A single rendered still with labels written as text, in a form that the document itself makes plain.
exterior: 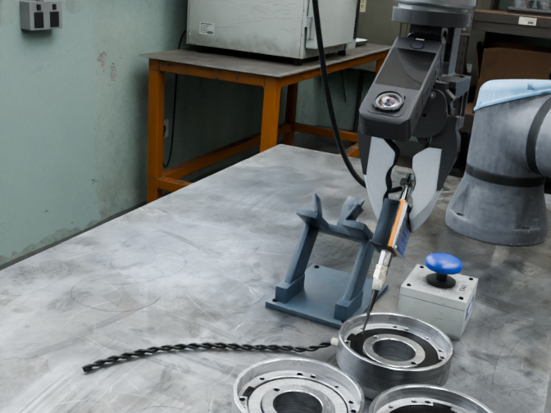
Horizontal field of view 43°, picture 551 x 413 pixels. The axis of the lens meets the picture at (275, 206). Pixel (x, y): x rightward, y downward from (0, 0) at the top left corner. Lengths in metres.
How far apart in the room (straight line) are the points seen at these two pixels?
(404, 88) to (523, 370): 0.31
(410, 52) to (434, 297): 0.26
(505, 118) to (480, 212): 0.14
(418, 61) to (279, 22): 2.21
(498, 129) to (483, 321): 0.32
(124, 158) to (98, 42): 0.51
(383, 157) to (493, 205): 0.39
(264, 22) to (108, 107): 0.70
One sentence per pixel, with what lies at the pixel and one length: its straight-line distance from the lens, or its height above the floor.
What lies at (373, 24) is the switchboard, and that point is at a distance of 4.48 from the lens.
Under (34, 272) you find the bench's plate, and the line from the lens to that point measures 0.86.
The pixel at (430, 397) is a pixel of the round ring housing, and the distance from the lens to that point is 0.61.
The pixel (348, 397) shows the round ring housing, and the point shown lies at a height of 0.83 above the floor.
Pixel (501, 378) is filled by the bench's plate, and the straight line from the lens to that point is 0.72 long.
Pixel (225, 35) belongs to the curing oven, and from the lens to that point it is 2.94.
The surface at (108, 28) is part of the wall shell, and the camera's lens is 2.80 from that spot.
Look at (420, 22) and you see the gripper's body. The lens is 0.65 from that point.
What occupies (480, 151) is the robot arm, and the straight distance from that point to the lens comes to 1.05.
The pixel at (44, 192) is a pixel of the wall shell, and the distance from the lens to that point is 2.64.
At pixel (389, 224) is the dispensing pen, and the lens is 0.68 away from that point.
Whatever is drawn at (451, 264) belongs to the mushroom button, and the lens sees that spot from 0.76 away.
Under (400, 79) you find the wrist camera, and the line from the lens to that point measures 0.62.
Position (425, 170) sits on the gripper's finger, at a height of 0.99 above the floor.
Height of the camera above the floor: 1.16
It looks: 19 degrees down
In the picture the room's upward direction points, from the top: 4 degrees clockwise
